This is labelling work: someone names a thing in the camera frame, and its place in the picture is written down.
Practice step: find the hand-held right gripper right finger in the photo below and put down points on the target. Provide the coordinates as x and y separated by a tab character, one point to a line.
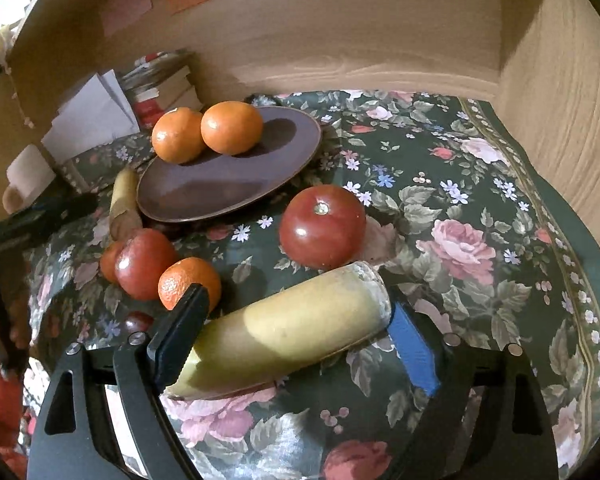
416	355

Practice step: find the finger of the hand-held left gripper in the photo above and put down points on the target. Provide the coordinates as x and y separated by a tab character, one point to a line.
40	220

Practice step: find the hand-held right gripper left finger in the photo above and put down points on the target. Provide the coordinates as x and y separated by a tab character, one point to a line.
176	336

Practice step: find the large yellow banana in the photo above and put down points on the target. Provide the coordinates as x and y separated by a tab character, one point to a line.
290	325

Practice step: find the brown oval plate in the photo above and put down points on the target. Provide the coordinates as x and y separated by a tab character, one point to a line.
220	185

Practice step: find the dark red grape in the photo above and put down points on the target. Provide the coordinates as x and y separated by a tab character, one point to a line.
137	322

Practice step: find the white paper roll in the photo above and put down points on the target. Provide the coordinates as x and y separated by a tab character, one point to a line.
29	170

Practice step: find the small orange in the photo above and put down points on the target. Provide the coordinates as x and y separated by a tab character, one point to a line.
185	280

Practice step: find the medium red tomato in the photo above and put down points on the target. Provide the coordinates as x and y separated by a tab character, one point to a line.
144	264

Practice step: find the partly hidden orange fruit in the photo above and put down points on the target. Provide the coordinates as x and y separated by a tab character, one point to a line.
107	262

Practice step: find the small yellow banana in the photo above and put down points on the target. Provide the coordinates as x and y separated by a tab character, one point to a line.
124	202

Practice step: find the white folded papers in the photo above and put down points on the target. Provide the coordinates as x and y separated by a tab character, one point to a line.
92	117

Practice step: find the dark floral tablecloth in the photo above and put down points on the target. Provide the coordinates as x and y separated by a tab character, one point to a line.
455	220

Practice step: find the large red tomato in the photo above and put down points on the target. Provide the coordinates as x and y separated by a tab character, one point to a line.
322	227

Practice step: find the stack of books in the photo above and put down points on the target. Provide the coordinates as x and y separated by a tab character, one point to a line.
162	87

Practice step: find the pink paper sheet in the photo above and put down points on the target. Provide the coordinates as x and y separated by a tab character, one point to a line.
126	7

